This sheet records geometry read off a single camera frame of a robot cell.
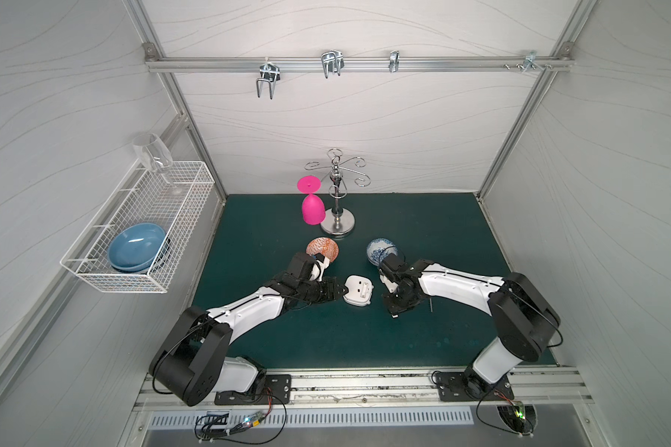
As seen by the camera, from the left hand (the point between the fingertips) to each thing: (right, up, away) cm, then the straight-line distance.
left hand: (344, 293), depth 83 cm
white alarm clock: (+5, 0, +6) cm, 8 cm away
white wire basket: (-53, +28, -11) cm, 61 cm away
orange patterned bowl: (-7, +13, +18) cm, 23 cm away
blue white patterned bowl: (+13, +11, +18) cm, 25 cm away
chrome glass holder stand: (-2, +22, +28) cm, 35 cm away
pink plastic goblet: (-10, +26, +10) cm, 30 cm away
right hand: (+15, -5, +5) cm, 17 cm away
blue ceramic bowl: (-47, +16, -21) cm, 55 cm away
